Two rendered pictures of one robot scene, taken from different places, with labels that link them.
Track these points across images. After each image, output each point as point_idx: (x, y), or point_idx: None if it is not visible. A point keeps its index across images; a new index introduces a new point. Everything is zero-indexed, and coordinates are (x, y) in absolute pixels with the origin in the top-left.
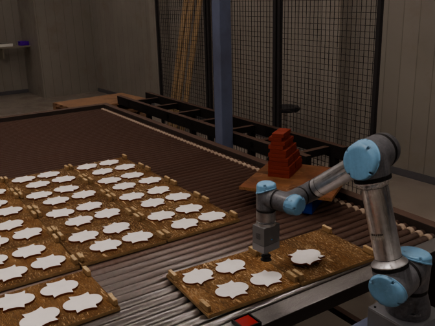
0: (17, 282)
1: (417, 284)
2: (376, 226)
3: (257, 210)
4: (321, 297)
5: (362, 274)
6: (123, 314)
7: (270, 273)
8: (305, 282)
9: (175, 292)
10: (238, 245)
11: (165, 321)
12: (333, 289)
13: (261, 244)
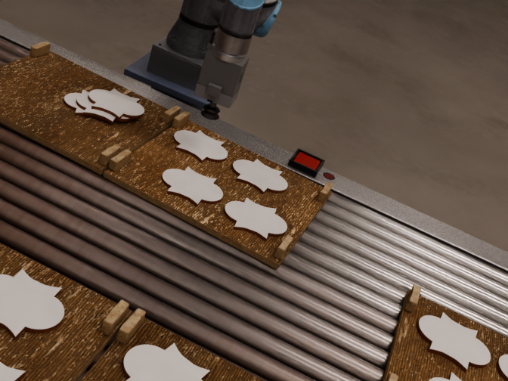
0: None
1: None
2: None
3: (251, 35)
4: (191, 108)
5: (101, 72)
6: (404, 291)
7: (185, 140)
8: None
9: (304, 245)
10: (74, 196)
11: (375, 236)
12: (164, 98)
13: (239, 86)
